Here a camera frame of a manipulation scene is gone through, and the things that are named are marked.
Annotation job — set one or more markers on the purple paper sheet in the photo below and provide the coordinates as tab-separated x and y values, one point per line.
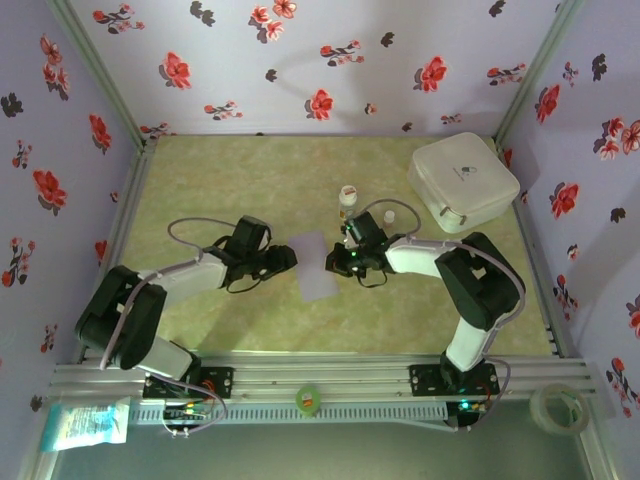
315	270

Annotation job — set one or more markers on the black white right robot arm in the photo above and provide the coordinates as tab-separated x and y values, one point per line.
480	280

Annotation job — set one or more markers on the small white pill bottle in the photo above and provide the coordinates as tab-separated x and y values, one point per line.
389	216

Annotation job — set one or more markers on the large white pill bottle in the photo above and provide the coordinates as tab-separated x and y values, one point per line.
347	197

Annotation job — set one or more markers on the white zippered case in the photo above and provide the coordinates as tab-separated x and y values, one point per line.
465	170

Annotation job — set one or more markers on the green tape roll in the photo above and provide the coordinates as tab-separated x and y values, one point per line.
308	399

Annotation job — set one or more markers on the small controller board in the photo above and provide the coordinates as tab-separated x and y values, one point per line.
470	407
187	412

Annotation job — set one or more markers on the clear tape roll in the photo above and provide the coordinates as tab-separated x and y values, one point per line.
537	407

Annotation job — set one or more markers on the blue white plastic packet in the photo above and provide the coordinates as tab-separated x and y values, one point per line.
82	425

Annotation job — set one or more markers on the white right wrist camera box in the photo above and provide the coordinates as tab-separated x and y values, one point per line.
347	243

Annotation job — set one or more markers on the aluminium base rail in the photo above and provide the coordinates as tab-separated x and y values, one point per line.
320	372

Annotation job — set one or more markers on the aluminium side rail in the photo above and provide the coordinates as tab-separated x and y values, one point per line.
528	240
131	210

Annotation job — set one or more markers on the aluminium frame post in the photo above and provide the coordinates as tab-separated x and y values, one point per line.
95	75
540	65

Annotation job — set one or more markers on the aluminium frame bar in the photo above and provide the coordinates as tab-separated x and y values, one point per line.
597	457
37	465

